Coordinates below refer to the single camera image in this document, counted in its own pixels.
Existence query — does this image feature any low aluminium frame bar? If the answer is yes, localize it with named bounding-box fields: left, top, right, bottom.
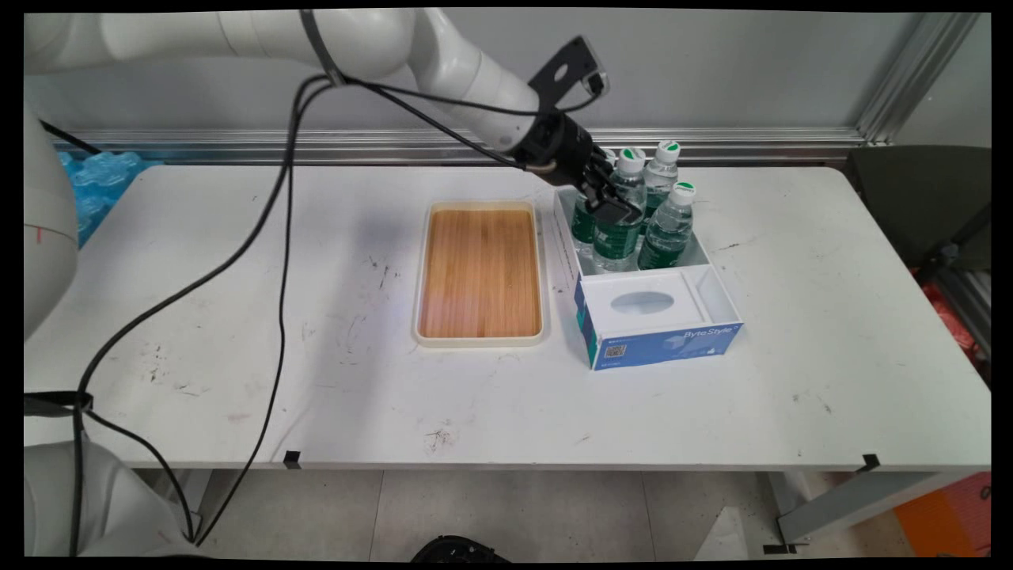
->
left=936, top=268, right=992, bottom=367

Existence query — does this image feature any black band on arm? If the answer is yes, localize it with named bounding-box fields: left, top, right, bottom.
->
left=298, top=9, right=347, bottom=87

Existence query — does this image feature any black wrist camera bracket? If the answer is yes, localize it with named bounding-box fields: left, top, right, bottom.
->
left=527, top=35, right=611, bottom=109

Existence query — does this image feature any red patterned bag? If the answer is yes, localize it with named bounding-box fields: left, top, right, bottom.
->
left=910, top=268, right=992, bottom=385

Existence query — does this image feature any dark cable strap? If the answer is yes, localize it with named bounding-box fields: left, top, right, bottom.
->
left=24, top=390, right=94, bottom=418

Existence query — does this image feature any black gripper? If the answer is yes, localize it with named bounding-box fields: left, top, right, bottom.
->
left=510, top=110, right=643, bottom=228

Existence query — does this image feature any horizontal aluminium frame rail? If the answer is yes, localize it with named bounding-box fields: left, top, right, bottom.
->
left=49, top=128, right=871, bottom=166

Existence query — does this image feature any dark grey chair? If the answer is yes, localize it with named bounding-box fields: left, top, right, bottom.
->
left=841, top=146, right=992, bottom=272

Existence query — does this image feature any grey metal table leg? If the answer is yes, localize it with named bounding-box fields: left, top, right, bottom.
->
left=763, top=471, right=976, bottom=556

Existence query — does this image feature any green label water bottle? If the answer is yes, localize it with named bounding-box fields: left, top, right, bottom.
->
left=638, top=181, right=697, bottom=272
left=592, top=146, right=648, bottom=274
left=639, top=140, right=682, bottom=237
left=571, top=147, right=618, bottom=247

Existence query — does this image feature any black round object on floor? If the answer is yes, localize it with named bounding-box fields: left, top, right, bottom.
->
left=411, top=535, right=512, bottom=564

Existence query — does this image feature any bamboo tray with cream rim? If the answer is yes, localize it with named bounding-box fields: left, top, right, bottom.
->
left=412, top=199, right=548, bottom=349

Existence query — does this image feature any pack of blue bottles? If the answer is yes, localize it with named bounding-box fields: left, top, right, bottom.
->
left=57, top=150, right=165, bottom=248

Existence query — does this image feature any orange floor mat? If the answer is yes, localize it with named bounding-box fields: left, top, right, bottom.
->
left=893, top=473, right=992, bottom=559

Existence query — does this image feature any white and blue cardboard box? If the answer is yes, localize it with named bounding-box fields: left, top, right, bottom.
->
left=553, top=187, right=745, bottom=372

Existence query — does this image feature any slanted aluminium frame post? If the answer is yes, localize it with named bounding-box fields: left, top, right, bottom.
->
left=857, top=12, right=983, bottom=148

